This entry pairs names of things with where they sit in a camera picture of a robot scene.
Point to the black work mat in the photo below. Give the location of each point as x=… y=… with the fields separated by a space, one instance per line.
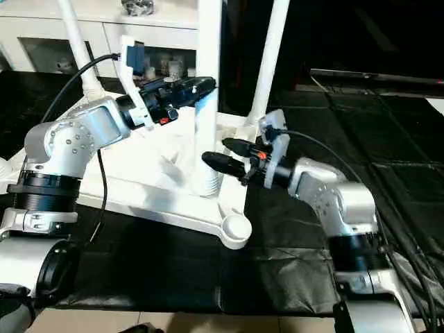
x=388 y=152

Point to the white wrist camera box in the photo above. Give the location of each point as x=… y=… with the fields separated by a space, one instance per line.
x=128 y=62
x=277 y=139

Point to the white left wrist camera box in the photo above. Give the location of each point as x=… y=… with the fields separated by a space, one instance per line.
x=128 y=62

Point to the white cabinet with glass doors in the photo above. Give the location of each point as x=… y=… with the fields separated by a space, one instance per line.
x=41 y=28

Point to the glossy black long bar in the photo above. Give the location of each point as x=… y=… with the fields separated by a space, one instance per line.
x=388 y=78

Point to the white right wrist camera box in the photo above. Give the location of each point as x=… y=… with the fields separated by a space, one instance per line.
x=277 y=139

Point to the white plastic table leg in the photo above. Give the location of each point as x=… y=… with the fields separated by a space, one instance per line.
x=270 y=55
x=80 y=48
x=208 y=146

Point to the crumpled silver black object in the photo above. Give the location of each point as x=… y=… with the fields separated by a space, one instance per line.
x=139 y=7

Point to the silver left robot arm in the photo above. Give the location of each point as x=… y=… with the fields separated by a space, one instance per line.
x=76 y=139

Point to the white plastic table top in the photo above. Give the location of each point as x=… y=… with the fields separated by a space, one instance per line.
x=139 y=166

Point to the black cabinet with orange label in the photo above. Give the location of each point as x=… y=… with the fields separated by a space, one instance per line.
x=347 y=31

